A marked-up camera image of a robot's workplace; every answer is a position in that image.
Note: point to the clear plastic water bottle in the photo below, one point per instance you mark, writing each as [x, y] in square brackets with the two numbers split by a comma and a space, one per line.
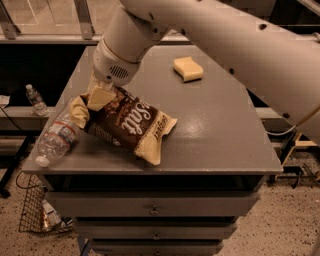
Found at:
[60, 135]

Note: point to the top drawer with knob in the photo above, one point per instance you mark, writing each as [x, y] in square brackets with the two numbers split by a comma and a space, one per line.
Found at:
[152, 204]

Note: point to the wire mesh basket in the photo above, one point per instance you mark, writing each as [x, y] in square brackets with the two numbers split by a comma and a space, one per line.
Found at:
[31, 220]

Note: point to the bottle in wire basket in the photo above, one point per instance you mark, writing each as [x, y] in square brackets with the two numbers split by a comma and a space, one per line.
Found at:
[50, 216]

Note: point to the yellow metal stand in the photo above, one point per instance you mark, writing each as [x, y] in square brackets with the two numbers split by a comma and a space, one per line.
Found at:
[294, 143]

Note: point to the small water bottle on shelf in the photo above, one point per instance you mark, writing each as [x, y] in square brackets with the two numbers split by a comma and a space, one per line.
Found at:
[39, 106]

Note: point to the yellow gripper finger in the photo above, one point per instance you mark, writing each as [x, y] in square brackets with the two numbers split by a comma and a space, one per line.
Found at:
[99, 98]
[95, 83]

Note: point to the brown chip bag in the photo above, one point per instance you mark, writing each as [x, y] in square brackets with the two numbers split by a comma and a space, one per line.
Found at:
[129, 122]

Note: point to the middle drawer with knob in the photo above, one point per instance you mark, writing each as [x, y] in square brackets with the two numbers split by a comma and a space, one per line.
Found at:
[156, 230]

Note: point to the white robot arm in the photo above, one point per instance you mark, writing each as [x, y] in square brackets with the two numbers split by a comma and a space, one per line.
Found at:
[279, 67]

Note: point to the bottom drawer with knob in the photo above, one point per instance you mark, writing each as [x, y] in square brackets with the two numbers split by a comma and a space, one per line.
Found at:
[157, 248]

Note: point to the grey drawer cabinet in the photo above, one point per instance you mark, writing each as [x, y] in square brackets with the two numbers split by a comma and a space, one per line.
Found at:
[168, 166]

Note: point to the yellow sponge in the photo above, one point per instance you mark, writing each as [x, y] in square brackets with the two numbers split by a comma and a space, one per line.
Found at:
[188, 69]

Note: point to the drawer with knob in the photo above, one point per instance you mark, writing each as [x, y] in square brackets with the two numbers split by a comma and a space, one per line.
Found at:
[157, 248]
[152, 204]
[156, 230]

